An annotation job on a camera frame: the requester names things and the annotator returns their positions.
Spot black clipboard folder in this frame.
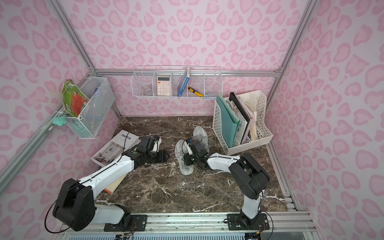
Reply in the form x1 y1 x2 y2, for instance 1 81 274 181
229 92 254 144

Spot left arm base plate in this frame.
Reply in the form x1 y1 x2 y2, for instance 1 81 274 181
104 214 148 232

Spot mint green hook clip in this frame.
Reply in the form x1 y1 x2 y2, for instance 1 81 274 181
52 116 68 127

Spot white pink calculator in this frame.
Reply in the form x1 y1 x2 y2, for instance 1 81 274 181
157 76 172 97

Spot cream orange thin book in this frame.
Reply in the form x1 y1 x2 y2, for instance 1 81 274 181
104 174 127 194

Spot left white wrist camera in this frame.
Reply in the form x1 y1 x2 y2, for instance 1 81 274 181
152 136 162 152

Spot white wire side basket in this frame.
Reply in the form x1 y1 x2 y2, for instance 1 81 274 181
64 77 115 139

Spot blue book in shelf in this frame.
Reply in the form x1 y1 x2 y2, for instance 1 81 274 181
177 67 190 97

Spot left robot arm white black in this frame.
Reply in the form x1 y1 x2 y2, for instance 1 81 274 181
48 136 170 232

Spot white plastic file organizer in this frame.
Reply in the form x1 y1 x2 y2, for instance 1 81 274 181
213 90 273 155

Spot teal folder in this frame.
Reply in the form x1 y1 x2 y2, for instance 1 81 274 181
216 95 240 148

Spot grey knit sneaker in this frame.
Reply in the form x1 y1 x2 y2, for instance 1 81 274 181
175 140 194 176
193 126 210 152

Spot white wire wall shelf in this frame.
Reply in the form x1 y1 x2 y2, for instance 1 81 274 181
131 66 223 99

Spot green red snack bag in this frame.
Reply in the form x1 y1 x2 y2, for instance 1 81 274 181
62 79 90 118

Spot yellow black utility knife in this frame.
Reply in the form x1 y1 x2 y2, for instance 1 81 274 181
188 87 204 98

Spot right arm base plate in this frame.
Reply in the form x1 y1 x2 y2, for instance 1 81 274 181
223 213 270 231

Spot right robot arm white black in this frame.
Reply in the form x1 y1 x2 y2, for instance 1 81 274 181
175 139 271 222

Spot clear glass bowl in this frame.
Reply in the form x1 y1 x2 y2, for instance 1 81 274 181
143 86 154 96

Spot white hardcover book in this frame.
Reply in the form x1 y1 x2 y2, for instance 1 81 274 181
91 130 140 167

